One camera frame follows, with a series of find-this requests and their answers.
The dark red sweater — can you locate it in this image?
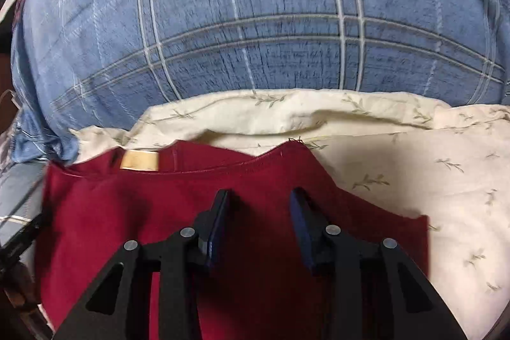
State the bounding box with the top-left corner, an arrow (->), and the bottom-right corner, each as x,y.
36,141 -> 429,340

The cream leaf-print bed sheet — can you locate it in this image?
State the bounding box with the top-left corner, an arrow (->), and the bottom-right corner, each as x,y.
69,89 -> 510,338

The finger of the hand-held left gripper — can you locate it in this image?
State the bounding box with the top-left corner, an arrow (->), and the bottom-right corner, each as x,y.
0,210 -> 45,267

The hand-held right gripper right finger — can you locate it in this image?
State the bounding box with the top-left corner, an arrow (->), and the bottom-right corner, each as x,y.
289,188 -> 468,340

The blue plaid pillow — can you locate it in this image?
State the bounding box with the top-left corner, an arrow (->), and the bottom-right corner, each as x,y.
10,0 -> 510,165

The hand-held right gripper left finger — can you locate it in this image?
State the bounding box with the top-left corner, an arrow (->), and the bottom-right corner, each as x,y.
52,189 -> 232,340

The grey-blue star-print bedding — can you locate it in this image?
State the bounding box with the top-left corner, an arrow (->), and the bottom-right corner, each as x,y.
0,161 -> 52,245

